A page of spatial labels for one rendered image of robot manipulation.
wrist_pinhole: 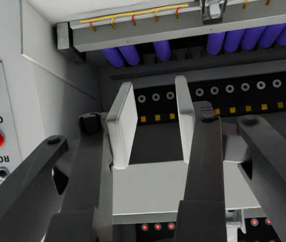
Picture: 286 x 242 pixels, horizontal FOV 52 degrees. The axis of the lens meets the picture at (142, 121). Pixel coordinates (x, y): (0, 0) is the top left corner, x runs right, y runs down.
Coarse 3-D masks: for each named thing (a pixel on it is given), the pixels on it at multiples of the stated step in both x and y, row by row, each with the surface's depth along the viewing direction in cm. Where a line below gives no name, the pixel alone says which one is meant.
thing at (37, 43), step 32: (32, 0) 25; (64, 0) 25; (96, 0) 26; (128, 0) 26; (160, 0) 27; (192, 0) 27; (32, 32) 25; (64, 32) 29; (64, 64) 32; (96, 64) 42; (256, 64) 39; (96, 96) 42
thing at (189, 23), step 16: (256, 0) 27; (272, 0) 27; (112, 16) 27; (160, 16) 28; (176, 16) 27; (192, 16) 28; (224, 16) 27; (240, 16) 27; (256, 16) 27; (272, 16) 26; (80, 32) 29; (96, 32) 29; (112, 32) 29; (128, 32) 28; (144, 32) 28; (160, 32) 28; (176, 32) 28; (192, 32) 28; (208, 32) 29; (80, 48) 30; (96, 48) 30
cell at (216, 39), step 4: (220, 32) 30; (224, 32) 30; (208, 36) 32; (212, 36) 31; (216, 36) 31; (220, 36) 31; (208, 40) 33; (212, 40) 32; (216, 40) 32; (220, 40) 32; (208, 44) 34; (212, 44) 33; (216, 44) 33; (220, 44) 33; (208, 48) 35; (212, 48) 34; (216, 48) 34; (220, 48) 35; (208, 52) 36; (212, 52) 35; (216, 52) 36
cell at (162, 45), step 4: (164, 40) 31; (168, 40) 32; (156, 44) 32; (160, 44) 32; (164, 44) 32; (168, 44) 33; (156, 48) 33; (160, 48) 33; (164, 48) 33; (168, 48) 34; (156, 52) 35; (160, 52) 34; (164, 52) 34; (168, 52) 35; (160, 56) 35; (164, 56) 35; (168, 56) 36; (164, 60) 37
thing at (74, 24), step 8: (232, 0) 27; (240, 0) 26; (248, 0) 27; (152, 8) 28; (176, 8) 27; (184, 8) 27; (192, 8) 27; (120, 16) 28; (128, 16) 28; (136, 16) 28; (144, 16) 28; (152, 16) 28; (72, 24) 29; (80, 24) 29; (88, 24) 29; (96, 24) 29
